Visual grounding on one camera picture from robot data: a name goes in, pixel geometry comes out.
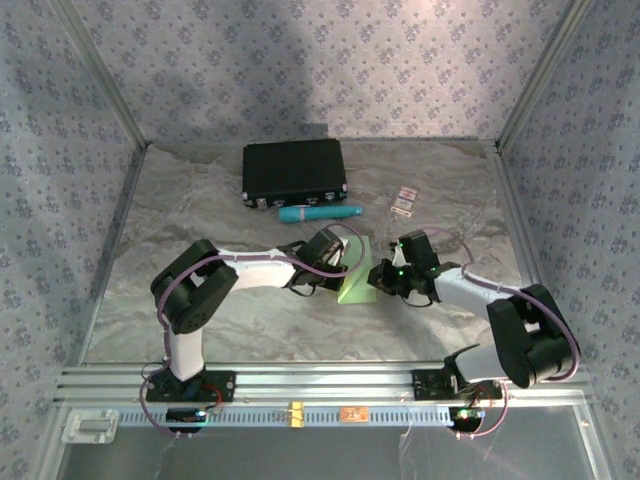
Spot grey metal bracket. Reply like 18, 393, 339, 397
61, 408, 120, 445

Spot aluminium mounting rail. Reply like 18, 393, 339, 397
53, 363, 594, 404

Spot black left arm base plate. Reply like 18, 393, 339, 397
144, 368, 237, 404

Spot aluminium frame post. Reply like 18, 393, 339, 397
494, 0, 594, 151

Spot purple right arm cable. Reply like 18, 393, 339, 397
419, 225, 583, 441

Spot clear packet with printed cards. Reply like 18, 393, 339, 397
388, 186, 419, 218

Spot slotted grey cable duct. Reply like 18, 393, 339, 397
117, 404, 454, 429

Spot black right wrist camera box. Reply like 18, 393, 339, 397
397, 231, 442, 274

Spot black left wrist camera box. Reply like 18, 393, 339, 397
302, 229, 345, 267

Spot small black board, green light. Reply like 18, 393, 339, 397
449, 407, 486, 424
166, 407, 209, 424

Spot light green paper sheet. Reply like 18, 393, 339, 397
335, 234, 380, 306

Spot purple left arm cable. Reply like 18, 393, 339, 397
138, 223, 362, 441

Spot teal cylindrical tube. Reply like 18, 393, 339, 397
278, 204, 364, 225

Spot black hard case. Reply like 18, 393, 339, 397
241, 138, 350, 210

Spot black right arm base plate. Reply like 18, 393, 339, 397
410, 368, 504, 401

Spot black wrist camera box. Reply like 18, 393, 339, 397
397, 231, 442, 274
302, 229, 345, 267

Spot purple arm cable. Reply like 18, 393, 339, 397
138, 223, 362, 441
419, 225, 583, 441

